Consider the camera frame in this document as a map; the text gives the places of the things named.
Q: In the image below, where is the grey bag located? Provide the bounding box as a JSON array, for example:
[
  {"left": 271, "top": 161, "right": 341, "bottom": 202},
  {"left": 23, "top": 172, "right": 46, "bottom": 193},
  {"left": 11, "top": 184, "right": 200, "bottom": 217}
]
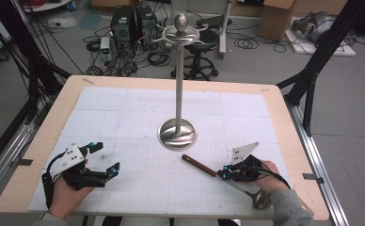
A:
[{"left": 291, "top": 10, "right": 336, "bottom": 44}]

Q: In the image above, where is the black table bracket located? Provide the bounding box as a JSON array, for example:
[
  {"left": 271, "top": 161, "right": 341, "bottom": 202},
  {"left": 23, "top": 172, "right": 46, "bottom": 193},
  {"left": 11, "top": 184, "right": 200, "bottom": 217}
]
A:
[
  {"left": 302, "top": 172, "right": 325, "bottom": 185},
  {"left": 8, "top": 157, "right": 34, "bottom": 168}
]

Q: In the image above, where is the black metal frame leg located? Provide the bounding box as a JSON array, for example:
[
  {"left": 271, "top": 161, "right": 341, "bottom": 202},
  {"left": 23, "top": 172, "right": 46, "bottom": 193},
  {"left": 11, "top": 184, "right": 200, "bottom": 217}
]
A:
[{"left": 277, "top": 0, "right": 365, "bottom": 137}]

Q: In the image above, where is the steel utensil hanging stand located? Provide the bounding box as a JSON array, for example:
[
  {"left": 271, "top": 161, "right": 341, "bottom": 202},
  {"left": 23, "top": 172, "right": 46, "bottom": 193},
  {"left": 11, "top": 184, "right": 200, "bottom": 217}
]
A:
[{"left": 151, "top": 12, "right": 210, "bottom": 153}]

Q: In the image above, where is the person's right hand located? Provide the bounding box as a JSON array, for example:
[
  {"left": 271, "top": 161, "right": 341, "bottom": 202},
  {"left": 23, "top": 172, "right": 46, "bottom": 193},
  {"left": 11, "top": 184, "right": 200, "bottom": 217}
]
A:
[{"left": 253, "top": 159, "right": 292, "bottom": 195}]

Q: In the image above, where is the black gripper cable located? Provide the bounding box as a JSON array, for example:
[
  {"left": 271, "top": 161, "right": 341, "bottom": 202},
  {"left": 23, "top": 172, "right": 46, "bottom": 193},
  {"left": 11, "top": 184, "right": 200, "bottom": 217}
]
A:
[
  {"left": 255, "top": 165, "right": 293, "bottom": 190},
  {"left": 41, "top": 153, "right": 66, "bottom": 210}
]

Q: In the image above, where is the person's left grey sleeve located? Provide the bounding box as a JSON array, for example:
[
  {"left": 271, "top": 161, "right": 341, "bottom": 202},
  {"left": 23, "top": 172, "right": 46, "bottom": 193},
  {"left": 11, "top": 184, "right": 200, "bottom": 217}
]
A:
[{"left": 31, "top": 212, "right": 71, "bottom": 226}]

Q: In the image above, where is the person's left hand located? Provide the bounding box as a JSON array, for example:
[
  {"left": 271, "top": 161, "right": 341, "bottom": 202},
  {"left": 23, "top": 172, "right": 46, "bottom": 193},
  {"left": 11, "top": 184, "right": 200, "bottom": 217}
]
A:
[{"left": 47, "top": 177, "right": 96, "bottom": 220}]

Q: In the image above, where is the light wooden table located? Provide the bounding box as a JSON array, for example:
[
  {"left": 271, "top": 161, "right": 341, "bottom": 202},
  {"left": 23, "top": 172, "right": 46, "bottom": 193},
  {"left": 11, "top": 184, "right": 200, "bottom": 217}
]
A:
[{"left": 0, "top": 74, "right": 330, "bottom": 221}]

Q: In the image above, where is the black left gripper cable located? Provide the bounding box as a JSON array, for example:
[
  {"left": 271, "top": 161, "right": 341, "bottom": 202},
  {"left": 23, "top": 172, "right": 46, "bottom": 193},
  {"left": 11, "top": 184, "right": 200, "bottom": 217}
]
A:
[{"left": 41, "top": 153, "right": 66, "bottom": 210}]

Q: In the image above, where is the person's grey sleeve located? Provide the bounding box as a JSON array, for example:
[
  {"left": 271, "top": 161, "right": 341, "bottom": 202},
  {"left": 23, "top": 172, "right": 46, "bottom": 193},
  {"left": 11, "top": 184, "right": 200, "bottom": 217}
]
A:
[
  {"left": 31, "top": 212, "right": 71, "bottom": 226},
  {"left": 269, "top": 187, "right": 315, "bottom": 226}
]

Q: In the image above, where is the tangle of black floor cables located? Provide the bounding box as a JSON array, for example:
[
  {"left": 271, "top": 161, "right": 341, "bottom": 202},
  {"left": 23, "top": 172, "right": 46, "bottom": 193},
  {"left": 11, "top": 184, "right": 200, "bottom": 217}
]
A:
[{"left": 82, "top": 26, "right": 173, "bottom": 78}]

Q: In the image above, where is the brown cardboard box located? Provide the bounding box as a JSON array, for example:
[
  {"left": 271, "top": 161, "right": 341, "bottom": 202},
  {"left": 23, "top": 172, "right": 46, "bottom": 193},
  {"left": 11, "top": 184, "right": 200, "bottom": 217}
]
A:
[{"left": 258, "top": 0, "right": 296, "bottom": 42}]

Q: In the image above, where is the black flat device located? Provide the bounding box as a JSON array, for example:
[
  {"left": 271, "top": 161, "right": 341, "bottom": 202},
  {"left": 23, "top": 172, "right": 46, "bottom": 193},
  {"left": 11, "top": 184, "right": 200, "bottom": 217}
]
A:
[{"left": 196, "top": 14, "right": 233, "bottom": 30}]

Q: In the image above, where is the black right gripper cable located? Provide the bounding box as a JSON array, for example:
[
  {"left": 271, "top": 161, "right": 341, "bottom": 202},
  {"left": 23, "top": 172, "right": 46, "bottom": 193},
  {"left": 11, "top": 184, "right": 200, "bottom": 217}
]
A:
[{"left": 255, "top": 165, "right": 293, "bottom": 190}]

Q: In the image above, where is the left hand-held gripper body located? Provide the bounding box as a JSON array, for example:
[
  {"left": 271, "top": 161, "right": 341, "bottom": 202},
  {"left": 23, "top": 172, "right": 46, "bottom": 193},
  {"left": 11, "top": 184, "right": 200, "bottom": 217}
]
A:
[{"left": 41, "top": 143, "right": 108, "bottom": 191}]

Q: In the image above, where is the white floor board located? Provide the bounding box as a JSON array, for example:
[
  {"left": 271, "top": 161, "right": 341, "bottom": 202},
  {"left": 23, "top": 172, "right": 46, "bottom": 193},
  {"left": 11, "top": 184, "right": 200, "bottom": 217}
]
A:
[{"left": 284, "top": 30, "right": 357, "bottom": 57}]

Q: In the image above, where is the black round stool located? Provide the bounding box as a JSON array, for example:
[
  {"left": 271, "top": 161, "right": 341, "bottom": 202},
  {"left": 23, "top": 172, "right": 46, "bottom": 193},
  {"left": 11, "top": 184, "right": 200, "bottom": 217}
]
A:
[{"left": 169, "top": 29, "right": 220, "bottom": 81}]

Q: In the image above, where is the black computer tower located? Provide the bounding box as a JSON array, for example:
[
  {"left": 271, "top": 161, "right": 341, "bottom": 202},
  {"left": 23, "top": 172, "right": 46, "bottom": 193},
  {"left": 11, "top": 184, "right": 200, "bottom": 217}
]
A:
[
  {"left": 136, "top": 5, "right": 158, "bottom": 43},
  {"left": 110, "top": 5, "right": 139, "bottom": 44}
]

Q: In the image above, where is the aluminium rail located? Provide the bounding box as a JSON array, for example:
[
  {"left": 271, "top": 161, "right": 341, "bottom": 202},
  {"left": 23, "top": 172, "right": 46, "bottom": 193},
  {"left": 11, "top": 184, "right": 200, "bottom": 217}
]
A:
[
  {"left": 285, "top": 103, "right": 350, "bottom": 226},
  {"left": 0, "top": 121, "right": 37, "bottom": 205}
]

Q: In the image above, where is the white grid mat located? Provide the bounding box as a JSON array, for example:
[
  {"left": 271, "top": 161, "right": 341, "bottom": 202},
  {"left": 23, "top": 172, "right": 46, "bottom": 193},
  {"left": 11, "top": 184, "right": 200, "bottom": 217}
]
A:
[{"left": 27, "top": 86, "right": 301, "bottom": 219}]

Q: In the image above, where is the steel ladle with wooden handle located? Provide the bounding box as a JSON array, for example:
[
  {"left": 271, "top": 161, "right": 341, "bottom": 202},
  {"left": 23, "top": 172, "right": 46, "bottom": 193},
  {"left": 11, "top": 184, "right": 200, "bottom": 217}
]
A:
[{"left": 182, "top": 153, "right": 272, "bottom": 211}]

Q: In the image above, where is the coiled black floor cable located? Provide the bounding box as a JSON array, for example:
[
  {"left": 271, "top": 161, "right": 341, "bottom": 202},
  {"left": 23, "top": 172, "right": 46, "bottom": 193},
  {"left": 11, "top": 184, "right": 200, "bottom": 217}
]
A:
[{"left": 232, "top": 37, "right": 260, "bottom": 50}]

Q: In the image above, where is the black frame with cables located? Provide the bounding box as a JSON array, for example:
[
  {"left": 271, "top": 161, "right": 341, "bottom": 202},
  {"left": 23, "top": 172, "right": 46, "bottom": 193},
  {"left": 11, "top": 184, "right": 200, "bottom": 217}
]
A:
[{"left": 0, "top": 0, "right": 72, "bottom": 126}]

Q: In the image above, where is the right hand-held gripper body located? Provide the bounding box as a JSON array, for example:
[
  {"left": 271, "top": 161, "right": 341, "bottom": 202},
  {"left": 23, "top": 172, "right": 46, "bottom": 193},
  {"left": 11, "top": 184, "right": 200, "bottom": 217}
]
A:
[{"left": 229, "top": 141, "right": 263, "bottom": 184}]

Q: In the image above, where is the person's right grey sleeve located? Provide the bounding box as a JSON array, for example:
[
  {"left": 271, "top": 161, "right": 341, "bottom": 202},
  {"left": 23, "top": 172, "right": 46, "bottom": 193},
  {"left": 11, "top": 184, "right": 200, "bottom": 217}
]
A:
[{"left": 269, "top": 187, "right": 315, "bottom": 226}]

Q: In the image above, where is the white stand post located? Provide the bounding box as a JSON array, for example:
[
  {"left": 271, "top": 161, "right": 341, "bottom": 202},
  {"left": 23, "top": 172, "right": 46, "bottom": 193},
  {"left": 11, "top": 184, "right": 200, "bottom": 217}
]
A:
[{"left": 217, "top": 0, "right": 234, "bottom": 59}]

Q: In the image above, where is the small white power supply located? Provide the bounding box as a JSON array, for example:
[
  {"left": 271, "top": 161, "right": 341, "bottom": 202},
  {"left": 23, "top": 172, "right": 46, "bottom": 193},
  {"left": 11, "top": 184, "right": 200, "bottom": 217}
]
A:
[{"left": 100, "top": 36, "right": 112, "bottom": 62}]

